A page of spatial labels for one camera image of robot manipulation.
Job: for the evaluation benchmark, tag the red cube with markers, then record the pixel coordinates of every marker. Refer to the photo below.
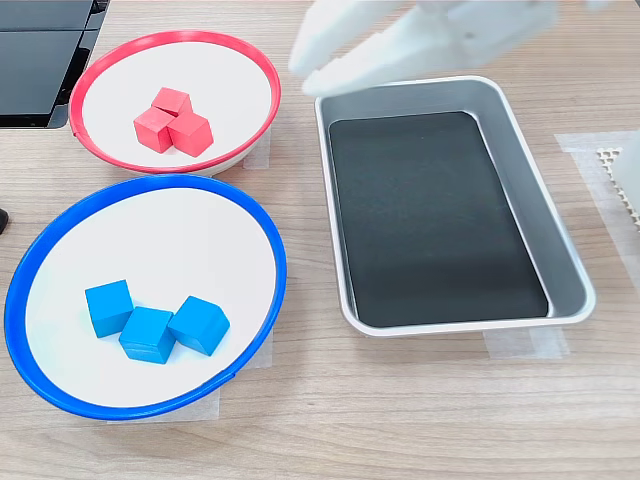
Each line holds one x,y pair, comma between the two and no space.
190,132
152,130
172,99

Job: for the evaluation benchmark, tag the red-rimmed white plate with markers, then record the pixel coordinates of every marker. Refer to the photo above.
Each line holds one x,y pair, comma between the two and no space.
225,100

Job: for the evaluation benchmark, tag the clear tape strip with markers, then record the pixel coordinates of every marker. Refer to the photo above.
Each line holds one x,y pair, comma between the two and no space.
590,200
200,407
525,342
262,350
260,150

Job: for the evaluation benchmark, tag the black mat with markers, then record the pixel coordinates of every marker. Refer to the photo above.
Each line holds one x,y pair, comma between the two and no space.
425,225

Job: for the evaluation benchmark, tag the steel tray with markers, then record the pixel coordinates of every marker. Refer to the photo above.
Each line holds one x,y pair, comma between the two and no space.
530,200

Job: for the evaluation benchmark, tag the pale perforated plate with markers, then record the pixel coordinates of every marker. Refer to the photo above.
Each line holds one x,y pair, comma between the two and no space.
612,155

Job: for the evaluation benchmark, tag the blue-rimmed white plate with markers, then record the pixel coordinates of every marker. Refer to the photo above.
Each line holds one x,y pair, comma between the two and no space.
150,225

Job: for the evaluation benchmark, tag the black glossy device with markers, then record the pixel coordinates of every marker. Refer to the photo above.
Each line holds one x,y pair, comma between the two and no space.
35,75

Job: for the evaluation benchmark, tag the blue cube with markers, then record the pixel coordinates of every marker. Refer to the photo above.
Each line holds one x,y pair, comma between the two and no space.
145,335
197,325
107,307

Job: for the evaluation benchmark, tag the small dark object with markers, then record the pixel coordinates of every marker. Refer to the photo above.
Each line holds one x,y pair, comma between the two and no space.
3,222

